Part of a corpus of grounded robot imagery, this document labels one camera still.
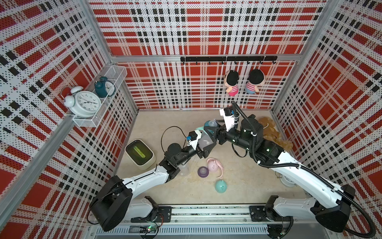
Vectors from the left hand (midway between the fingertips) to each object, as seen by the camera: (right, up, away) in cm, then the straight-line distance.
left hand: (212, 136), depth 72 cm
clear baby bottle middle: (-15, -21, +12) cm, 28 cm away
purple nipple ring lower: (-4, -22, +15) cm, 27 cm away
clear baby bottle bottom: (-4, -2, -1) cm, 4 cm away
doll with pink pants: (+14, +33, +24) cm, 44 cm away
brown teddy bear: (+41, -1, +24) cm, 48 cm away
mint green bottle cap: (+5, -27, +6) cm, 29 cm away
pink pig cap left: (+1, -19, +14) cm, 23 cm away
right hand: (-1, +5, -8) cm, 10 cm away
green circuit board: (-30, -44, -3) cm, 53 cm away
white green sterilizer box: (-43, -13, +18) cm, 48 cm away
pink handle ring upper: (+6, -18, +14) cm, 23 cm away
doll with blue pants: (+30, +36, +21) cm, 52 cm away
